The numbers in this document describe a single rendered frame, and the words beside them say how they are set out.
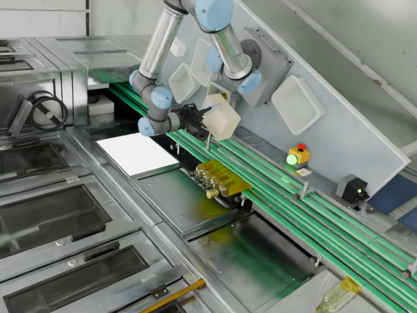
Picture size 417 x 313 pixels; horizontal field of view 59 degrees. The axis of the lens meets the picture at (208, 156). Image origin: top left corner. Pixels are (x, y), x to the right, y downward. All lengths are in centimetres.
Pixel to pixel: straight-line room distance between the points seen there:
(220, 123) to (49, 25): 390
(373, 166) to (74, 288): 122
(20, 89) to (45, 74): 16
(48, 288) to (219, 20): 109
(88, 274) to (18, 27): 397
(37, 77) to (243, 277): 153
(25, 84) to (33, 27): 289
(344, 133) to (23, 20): 421
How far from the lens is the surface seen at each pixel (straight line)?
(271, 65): 169
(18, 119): 235
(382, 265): 153
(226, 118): 152
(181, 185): 192
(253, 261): 164
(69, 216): 179
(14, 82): 229
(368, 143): 159
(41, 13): 516
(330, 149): 168
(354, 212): 156
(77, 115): 246
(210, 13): 120
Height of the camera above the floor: 213
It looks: 37 degrees down
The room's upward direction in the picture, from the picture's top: 106 degrees counter-clockwise
